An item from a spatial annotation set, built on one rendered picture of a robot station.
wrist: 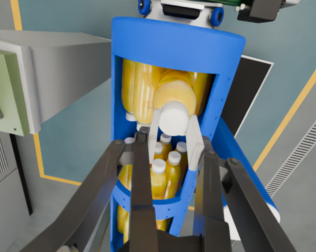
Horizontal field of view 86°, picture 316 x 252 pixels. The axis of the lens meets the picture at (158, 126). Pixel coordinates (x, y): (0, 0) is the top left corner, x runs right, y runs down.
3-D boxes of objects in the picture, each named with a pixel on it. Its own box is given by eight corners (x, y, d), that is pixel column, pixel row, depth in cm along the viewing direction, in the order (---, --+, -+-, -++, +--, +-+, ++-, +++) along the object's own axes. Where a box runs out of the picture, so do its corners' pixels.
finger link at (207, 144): (205, 165, 14) (241, 172, 13) (198, 134, 18) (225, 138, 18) (200, 179, 14) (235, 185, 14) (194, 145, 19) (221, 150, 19)
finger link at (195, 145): (196, 145, 15) (204, 146, 15) (190, 113, 21) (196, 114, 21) (188, 170, 16) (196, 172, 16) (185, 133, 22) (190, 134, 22)
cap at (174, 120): (174, 97, 21) (174, 102, 20) (194, 117, 22) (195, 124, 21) (153, 116, 23) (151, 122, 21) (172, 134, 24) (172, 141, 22)
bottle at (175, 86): (175, 58, 36) (175, 79, 20) (196, 82, 38) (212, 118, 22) (153, 81, 39) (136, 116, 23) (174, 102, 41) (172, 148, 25)
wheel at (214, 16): (208, 24, 46) (214, 25, 45) (212, 5, 44) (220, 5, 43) (215, 27, 49) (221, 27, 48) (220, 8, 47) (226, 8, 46)
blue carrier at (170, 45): (115, 213, 89) (103, 282, 64) (121, 20, 48) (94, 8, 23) (168, 214, 93) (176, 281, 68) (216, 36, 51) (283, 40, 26)
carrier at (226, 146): (187, 121, 151) (199, 144, 162) (203, 208, 74) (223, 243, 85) (219, 108, 143) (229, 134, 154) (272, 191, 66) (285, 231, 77)
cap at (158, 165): (153, 173, 46) (154, 168, 45) (150, 163, 49) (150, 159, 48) (167, 171, 47) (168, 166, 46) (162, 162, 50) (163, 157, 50)
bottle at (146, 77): (162, 50, 41) (152, 118, 50) (133, 47, 39) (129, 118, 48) (172, 55, 36) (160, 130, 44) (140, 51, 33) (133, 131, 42)
